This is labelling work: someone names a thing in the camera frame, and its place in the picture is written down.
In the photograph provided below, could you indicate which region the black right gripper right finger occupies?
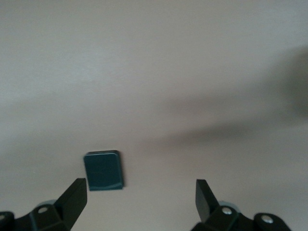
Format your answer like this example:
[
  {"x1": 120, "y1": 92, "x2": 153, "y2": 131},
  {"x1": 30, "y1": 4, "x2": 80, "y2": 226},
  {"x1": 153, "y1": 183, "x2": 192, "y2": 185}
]
[{"x1": 191, "y1": 179, "x2": 292, "y2": 231}]

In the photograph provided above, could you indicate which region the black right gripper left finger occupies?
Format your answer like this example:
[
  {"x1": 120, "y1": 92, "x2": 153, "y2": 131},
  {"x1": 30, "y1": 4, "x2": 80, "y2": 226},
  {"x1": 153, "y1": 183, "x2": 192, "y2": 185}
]
[{"x1": 0, "y1": 178, "x2": 88, "y2": 231}]

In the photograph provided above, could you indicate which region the dark teal phone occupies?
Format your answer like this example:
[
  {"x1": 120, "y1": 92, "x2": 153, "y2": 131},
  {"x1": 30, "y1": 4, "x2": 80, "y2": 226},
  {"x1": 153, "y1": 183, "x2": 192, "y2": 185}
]
[{"x1": 83, "y1": 150, "x2": 125, "y2": 192}]

